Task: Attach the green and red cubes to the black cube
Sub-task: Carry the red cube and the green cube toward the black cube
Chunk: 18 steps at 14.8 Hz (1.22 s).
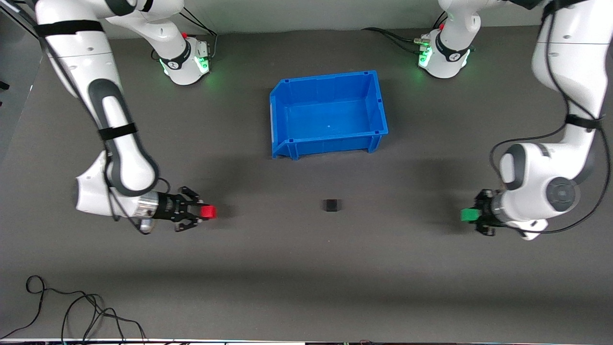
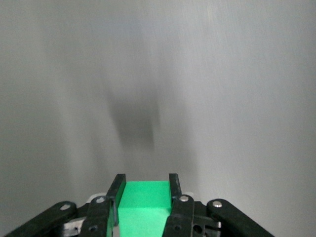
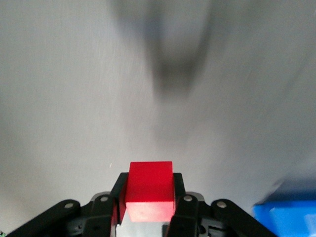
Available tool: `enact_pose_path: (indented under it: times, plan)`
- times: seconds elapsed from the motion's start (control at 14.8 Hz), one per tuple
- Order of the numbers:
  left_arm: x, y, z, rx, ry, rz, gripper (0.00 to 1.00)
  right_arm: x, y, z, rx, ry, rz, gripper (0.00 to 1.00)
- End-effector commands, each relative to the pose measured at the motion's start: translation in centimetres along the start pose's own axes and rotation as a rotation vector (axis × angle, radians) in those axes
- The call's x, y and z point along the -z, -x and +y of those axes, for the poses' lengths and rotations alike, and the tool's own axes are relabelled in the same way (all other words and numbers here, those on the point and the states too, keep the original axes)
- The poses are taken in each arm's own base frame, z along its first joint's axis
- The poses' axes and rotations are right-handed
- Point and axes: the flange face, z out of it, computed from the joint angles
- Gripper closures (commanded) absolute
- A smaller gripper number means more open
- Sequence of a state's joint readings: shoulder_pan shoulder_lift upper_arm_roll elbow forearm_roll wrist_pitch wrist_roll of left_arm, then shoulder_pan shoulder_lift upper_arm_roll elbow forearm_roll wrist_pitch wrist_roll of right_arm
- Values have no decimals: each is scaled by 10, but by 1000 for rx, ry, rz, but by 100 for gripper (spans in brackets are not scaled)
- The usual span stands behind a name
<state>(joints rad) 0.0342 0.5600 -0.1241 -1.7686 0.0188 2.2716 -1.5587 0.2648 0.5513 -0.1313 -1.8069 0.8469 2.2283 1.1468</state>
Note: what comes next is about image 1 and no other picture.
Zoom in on dark gray table mat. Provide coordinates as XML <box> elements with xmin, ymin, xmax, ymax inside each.
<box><xmin>0</xmin><ymin>19</ymin><xmax>613</xmax><ymax>342</ymax></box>

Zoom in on blue plastic storage bin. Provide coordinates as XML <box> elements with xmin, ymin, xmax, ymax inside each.
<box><xmin>269</xmin><ymin>70</ymin><xmax>389</xmax><ymax>161</ymax></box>

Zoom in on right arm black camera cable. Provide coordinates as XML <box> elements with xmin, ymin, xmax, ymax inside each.
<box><xmin>10</xmin><ymin>0</ymin><xmax>171</xmax><ymax>235</ymax></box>

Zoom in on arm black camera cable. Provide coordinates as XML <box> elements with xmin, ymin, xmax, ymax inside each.
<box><xmin>10</xmin><ymin>0</ymin><xmax>171</xmax><ymax>235</ymax></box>
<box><xmin>488</xmin><ymin>0</ymin><xmax>613</xmax><ymax>235</ymax></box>

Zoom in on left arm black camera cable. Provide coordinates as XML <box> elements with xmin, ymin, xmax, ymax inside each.
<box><xmin>488</xmin><ymin>0</ymin><xmax>613</xmax><ymax>235</ymax></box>

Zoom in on loose thin black cable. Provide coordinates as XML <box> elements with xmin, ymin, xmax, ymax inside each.
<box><xmin>0</xmin><ymin>275</ymin><xmax>147</xmax><ymax>344</ymax></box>

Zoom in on right arm base black cables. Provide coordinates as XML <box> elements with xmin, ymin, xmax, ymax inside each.
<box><xmin>151</xmin><ymin>7</ymin><xmax>218</xmax><ymax>63</ymax></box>

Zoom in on arm base black cables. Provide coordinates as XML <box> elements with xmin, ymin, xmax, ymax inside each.
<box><xmin>362</xmin><ymin>12</ymin><xmax>448</xmax><ymax>56</ymax></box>
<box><xmin>151</xmin><ymin>7</ymin><xmax>218</xmax><ymax>63</ymax></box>

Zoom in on left arm base black cables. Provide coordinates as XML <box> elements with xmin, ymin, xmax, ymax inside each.
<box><xmin>362</xmin><ymin>12</ymin><xmax>448</xmax><ymax>56</ymax></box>

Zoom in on black frame rail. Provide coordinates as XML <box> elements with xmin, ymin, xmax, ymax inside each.
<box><xmin>0</xmin><ymin>0</ymin><xmax>39</xmax><ymax>29</ymax></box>

